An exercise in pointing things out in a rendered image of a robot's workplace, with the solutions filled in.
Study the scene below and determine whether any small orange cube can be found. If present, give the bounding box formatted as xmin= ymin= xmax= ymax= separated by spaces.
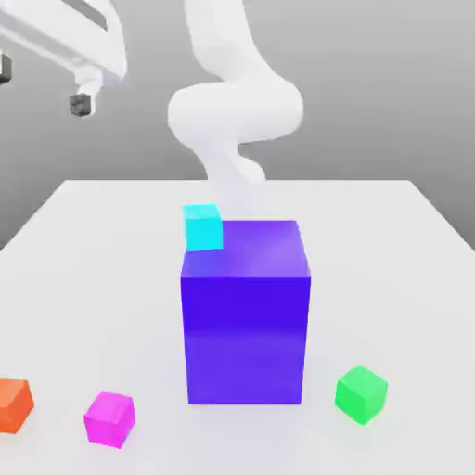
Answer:
xmin=0 ymin=377 xmax=35 ymax=435

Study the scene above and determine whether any large purple box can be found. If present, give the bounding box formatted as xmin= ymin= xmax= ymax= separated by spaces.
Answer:
xmin=180 ymin=219 xmax=312 ymax=406

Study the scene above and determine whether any small magenta cube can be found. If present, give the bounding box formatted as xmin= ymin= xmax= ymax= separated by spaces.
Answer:
xmin=83 ymin=390 xmax=136 ymax=450

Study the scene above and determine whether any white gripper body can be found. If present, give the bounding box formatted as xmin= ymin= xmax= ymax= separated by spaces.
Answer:
xmin=0 ymin=0 xmax=128 ymax=82

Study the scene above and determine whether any small cyan cube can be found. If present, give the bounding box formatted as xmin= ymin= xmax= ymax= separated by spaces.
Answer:
xmin=182 ymin=202 xmax=225 ymax=253

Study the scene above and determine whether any small green cube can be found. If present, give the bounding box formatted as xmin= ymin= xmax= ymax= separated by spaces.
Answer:
xmin=334 ymin=364 xmax=390 ymax=427

